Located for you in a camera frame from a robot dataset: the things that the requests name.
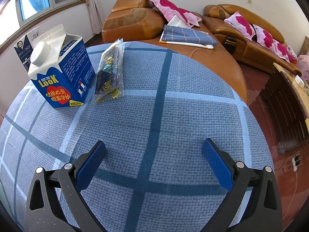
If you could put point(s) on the folded blue plaid cloth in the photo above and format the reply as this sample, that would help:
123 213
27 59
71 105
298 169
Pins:
176 32

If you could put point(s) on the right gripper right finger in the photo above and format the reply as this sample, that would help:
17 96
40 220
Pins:
252 202

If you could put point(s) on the pink floral pillow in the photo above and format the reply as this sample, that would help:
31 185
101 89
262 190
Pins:
264 38
285 52
241 24
169 10

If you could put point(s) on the white power strip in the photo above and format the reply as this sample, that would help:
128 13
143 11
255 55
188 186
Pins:
296 160

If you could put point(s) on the brown leather chaise sofa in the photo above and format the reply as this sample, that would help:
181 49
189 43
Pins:
139 20

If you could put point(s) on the blue plaid tablecloth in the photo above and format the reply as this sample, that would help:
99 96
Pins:
154 176

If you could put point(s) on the dark snack packet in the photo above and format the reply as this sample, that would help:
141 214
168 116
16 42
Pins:
109 82

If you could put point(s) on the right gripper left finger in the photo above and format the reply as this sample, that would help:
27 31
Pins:
43 209

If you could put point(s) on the tall dark blue milk carton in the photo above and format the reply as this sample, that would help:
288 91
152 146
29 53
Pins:
24 46

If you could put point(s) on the pink right curtain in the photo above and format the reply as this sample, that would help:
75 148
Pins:
95 16

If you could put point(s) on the wood framed window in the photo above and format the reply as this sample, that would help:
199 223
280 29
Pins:
18 16

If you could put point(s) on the blue Look milk carton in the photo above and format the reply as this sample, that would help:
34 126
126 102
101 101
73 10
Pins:
60 68

